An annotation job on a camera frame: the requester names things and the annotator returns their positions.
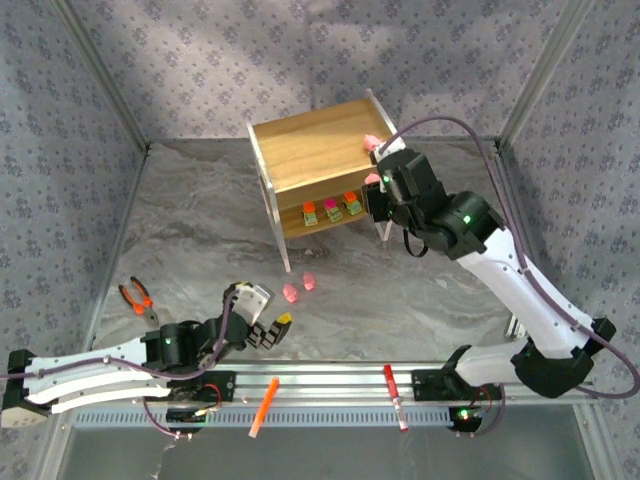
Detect grey slotted cable duct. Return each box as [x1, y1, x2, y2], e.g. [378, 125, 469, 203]
[69, 407, 456, 430]

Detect aluminium mounting rail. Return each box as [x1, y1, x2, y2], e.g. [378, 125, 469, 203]
[134, 359, 601, 409]

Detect red marker pen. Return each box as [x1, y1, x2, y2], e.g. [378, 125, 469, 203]
[382, 363, 410, 434]

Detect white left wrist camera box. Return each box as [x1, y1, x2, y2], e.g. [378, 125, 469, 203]
[234, 283, 275, 326]

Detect orange-handled pliers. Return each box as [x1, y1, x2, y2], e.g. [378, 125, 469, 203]
[118, 275, 161, 329]

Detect white plastic clip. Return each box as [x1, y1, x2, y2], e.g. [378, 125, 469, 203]
[503, 314, 526, 342]

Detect black controller board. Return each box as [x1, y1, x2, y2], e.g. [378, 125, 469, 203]
[166, 407, 209, 437]
[447, 405, 485, 437]

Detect aluminium frame post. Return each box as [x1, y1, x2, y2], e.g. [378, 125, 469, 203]
[497, 0, 599, 151]
[49, 0, 154, 154]

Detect wooden shelf with white frame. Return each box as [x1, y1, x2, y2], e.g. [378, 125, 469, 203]
[246, 88, 409, 274]

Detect aluminium table edge rail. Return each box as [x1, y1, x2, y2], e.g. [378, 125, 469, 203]
[79, 144, 154, 354]
[493, 142, 554, 326]

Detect orange marker pen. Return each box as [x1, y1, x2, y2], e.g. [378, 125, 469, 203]
[248, 377, 281, 440]

